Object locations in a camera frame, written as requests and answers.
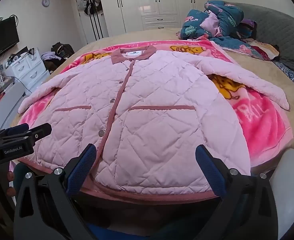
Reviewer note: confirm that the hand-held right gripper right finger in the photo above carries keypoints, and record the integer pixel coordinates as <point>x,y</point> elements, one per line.
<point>209,170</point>

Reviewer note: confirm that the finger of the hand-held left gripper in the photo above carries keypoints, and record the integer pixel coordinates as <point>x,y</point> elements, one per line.
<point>17,130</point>
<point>42,129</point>

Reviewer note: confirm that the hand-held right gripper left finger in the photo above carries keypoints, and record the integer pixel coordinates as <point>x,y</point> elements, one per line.
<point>83,163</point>

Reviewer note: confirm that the pink quilted jacket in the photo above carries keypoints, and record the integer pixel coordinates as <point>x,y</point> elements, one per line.
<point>147,120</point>

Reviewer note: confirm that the pile of purple clothes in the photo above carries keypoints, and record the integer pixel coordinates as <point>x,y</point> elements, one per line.
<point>49,55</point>

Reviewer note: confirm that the white drawer cabinet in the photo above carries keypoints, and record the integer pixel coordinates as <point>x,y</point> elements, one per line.
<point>27,66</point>

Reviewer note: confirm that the pink printed blanket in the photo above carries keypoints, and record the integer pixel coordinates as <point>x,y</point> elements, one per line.
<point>259,120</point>

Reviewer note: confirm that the white rounded object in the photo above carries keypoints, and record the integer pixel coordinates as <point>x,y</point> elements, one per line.
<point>286,175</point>

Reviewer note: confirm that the dark travel bag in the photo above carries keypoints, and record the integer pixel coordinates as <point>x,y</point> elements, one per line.
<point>62,50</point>

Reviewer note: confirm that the white door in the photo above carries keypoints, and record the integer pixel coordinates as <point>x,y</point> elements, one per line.
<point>87,27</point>

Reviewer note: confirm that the black striped hanging bag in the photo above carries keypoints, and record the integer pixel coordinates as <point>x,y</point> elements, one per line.
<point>89,8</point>

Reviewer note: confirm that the red yellow patterned cloth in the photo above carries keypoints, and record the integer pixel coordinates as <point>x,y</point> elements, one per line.
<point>261,50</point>

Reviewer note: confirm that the white hanging bag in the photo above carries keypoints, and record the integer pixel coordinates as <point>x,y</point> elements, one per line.
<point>81,3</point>

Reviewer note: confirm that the dark hanging bag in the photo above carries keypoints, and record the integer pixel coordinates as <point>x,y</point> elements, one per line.
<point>97,3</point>

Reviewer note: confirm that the bed with tan sheet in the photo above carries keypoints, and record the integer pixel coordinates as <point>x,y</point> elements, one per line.
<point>147,33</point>

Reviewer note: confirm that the purple cloth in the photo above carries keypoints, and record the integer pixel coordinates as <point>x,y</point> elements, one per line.
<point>249,26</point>

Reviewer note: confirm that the blue floral quilt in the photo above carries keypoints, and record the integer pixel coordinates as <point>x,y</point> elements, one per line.
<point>211,15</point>

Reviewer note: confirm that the grey padded headboard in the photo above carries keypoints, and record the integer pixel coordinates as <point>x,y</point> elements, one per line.
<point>274,22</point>

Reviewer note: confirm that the white wardrobe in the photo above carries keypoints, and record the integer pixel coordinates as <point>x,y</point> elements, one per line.
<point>149,0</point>

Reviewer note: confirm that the round wall clock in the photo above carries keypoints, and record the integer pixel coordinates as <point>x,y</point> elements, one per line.
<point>45,2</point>

